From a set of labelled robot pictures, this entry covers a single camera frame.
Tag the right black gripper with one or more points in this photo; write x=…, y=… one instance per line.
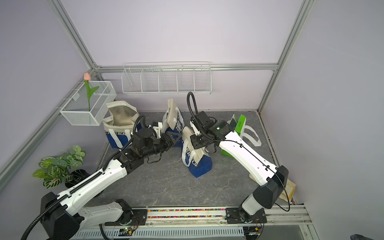
x=196, y=145

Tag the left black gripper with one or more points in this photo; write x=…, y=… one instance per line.
x=168, y=144

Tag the green white takeout bag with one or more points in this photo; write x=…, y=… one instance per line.
x=241, y=129

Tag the blue beige tote bag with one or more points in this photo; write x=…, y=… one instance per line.
x=119, y=125

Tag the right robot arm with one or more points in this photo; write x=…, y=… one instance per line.
x=254, y=163

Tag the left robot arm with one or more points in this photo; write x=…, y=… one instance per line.
x=64, y=214

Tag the pink artificial tulip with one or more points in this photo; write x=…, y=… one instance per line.
x=90, y=90

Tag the white vent grille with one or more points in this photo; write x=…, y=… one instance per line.
x=173, y=233

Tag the potted green plant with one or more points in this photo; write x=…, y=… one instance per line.
x=63, y=169

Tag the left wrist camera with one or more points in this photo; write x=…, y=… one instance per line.
x=157, y=127

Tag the white wire wall shelf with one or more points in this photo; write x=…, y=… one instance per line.
x=167, y=78

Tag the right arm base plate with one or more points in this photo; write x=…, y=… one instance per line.
x=238, y=216

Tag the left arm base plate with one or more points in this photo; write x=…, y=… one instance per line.
x=137, y=217

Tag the white mesh wall basket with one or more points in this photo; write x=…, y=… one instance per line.
x=76, y=111

